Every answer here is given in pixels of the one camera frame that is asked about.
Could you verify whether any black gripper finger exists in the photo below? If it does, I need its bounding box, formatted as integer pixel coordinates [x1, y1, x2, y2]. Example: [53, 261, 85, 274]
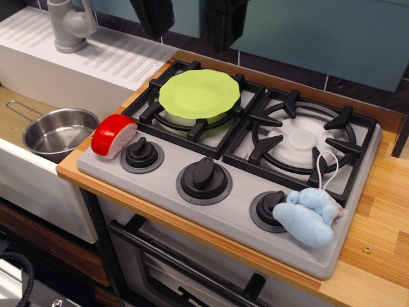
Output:
[206, 0, 248, 54]
[130, 0, 175, 40]

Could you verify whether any green plastic plate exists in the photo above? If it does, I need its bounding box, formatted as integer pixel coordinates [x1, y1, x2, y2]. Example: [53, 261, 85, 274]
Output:
[158, 69, 240, 120]

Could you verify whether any grey toy faucet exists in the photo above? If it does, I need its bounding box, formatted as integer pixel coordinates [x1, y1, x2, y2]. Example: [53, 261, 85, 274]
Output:
[47, 0, 97, 54]

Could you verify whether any black left burner grate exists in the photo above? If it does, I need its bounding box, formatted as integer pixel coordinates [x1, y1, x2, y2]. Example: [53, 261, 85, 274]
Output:
[124, 60, 266, 159]

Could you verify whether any black burner grate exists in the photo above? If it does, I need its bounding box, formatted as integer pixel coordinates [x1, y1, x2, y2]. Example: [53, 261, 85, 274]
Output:
[223, 89, 382, 206]
[124, 60, 266, 159]

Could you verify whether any red white toy cheese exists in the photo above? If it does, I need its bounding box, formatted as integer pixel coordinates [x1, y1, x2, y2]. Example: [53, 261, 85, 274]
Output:
[91, 114, 137, 159]

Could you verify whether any grey toy stove top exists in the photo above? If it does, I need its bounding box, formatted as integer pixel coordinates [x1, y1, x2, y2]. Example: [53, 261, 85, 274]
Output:
[77, 61, 382, 279]

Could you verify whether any white toy sink unit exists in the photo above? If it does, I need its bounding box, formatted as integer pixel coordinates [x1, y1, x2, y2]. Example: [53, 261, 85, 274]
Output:
[1, 6, 176, 244]

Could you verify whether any black right burner grate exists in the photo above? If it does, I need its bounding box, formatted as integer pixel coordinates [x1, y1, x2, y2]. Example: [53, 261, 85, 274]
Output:
[223, 89, 382, 206]

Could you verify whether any white right burner cap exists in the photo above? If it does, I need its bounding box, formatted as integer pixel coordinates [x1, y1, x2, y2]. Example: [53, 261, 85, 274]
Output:
[267, 116, 337, 168]

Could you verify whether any black left stove knob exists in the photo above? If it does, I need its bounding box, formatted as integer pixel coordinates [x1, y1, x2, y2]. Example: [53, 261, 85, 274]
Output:
[120, 137, 164, 174]

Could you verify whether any black stove knob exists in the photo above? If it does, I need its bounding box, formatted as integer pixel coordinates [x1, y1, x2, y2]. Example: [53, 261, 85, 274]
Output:
[120, 137, 164, 174]
[249, 191, 286, 233]
[176, 157, 233, 206]

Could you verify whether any stainless steel pot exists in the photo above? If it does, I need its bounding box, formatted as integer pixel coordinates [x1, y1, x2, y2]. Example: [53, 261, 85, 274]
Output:
[6, 100, 99, 164]

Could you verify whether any black middle stove knob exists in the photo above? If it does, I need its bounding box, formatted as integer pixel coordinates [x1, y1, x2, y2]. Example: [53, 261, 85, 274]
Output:
[176, 157, 233, 206]

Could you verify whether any black right stove knob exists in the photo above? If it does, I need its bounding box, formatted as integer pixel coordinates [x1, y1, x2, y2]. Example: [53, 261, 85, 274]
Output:
[249, 191, 286, 233]

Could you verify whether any blue stuffed hippo toy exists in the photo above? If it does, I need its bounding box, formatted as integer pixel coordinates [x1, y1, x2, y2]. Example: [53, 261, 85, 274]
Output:
[272, 152, 345, 248]

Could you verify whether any toy oven door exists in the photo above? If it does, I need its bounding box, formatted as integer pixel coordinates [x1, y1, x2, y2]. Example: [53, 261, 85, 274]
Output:
[106, 215, 327, 306]

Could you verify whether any black braided cable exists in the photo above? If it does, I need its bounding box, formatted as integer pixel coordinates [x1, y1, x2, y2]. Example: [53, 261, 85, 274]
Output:
[0, 251, 35, 307]

